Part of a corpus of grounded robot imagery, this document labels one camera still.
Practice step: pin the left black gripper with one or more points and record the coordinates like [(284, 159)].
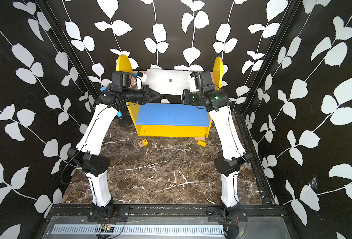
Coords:
[(148, 98)]

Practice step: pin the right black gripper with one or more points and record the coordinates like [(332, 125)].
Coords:
[(186, 97)]

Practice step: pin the silver laptop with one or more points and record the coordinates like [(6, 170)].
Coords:
[(168, 82)]

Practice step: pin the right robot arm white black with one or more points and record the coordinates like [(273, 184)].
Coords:
[(233, 155)]

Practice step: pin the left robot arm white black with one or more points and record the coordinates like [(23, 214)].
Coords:
[(86, 154)]

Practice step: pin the yellow shelf with blue board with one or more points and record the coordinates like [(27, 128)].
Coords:
[(171, 118)]

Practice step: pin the blue microphone on black stand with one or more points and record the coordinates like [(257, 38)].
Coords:
[(118, 101)]

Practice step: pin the tan wooden block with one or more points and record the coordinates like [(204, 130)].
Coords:
[(199, 138)]

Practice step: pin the small wooden letter block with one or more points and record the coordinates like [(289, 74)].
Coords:
[(143, 143)]

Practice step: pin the yellow toy block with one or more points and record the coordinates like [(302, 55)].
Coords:
[(201, 143)]

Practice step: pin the small circuit board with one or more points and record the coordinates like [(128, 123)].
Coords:
[(106, 229)]

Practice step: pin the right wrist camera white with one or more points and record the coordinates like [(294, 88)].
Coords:
[(192, 85)]

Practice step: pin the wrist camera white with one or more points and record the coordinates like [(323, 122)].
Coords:
[(192, 85), (140, 78)]

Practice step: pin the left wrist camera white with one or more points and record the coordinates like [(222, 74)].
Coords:
[(140, 78)]

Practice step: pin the black front mounting rail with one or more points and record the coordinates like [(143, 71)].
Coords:
[(126, 212)]

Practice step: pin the white slotted cable duct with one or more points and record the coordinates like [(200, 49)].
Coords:
[(146, 230)]

